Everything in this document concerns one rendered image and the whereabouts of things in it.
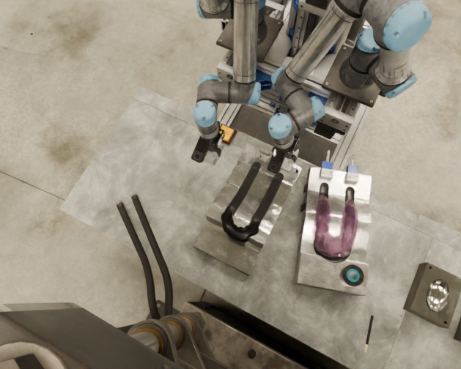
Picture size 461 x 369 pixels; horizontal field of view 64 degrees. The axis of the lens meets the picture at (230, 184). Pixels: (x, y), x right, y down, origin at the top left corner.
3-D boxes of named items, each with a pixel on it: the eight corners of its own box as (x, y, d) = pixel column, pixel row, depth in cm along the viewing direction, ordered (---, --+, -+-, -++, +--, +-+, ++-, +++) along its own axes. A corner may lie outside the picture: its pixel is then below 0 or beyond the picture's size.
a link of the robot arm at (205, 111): (216, 97, 121) (215, 121, 119) (219, 113, 132) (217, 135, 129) (193, 97, 122) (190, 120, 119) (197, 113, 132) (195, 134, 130)
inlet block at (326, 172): (322, 152, 165) (324, 147, 160) (333, 154, 165) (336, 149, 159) (318, 179, 161) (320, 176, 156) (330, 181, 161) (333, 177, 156)
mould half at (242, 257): (247, 150, 170) (247, 138, 157) (299, 174, 165) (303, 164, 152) (194, 247, 157) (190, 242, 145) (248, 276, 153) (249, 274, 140)
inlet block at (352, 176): (346, 156, 164) (349, 151, 159) (357, 157, 164) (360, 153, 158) (343, 183, 160) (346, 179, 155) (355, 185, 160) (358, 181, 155)
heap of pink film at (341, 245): (315, 192, 156) (319, 187, 149) (358, 200, 155) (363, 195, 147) (308, 253, 149) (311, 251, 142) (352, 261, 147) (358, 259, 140)
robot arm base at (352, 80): (347, 53, 155) (353, 37, 146) (381, 66, 153) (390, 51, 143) (333, 81, 152) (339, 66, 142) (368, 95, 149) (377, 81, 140)
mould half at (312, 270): (308, 170, 166) (312, 162, 155) (367, 180, 163) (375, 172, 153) (293, 283, 151) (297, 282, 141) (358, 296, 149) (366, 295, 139)
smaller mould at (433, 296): (419, 263, 152) (427, 261, 145) (455, 280, 149) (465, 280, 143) (402, 308, 147) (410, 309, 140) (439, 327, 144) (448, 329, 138)
